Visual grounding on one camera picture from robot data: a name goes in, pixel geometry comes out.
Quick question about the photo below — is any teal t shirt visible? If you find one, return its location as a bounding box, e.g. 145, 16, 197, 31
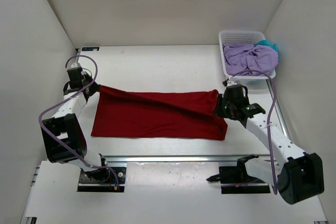
254, 39, 280, 59

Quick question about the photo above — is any dark blue label sticker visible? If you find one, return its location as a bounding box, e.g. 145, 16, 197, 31
81, 47, 100, 51

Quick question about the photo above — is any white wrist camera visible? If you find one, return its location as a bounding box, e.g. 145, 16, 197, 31
69, 62, 81, 70
222, 78, 236, 87

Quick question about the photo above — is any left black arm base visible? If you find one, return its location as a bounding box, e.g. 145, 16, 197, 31
77, 164, 127, 193

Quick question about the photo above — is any lilac t shirt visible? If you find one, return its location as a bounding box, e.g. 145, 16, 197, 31
223, 44, 278, 76

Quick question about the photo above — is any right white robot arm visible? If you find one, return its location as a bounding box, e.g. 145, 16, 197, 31
215, 84, 324, 205

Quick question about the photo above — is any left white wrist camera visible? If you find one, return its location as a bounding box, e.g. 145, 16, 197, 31
69, 62, 81, 70

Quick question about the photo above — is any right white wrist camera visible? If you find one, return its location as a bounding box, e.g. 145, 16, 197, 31
222, 78, 236, 87

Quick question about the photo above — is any red t shirt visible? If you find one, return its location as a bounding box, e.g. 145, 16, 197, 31
91, 86, 228, 141

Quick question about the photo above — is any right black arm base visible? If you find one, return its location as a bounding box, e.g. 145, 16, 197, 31
206, 154, 270, 195

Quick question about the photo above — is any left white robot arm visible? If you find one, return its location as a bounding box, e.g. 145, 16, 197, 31
41, 66, 110, 182

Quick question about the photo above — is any white plastic basket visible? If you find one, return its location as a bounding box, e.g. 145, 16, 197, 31
218, 30, 267, 83

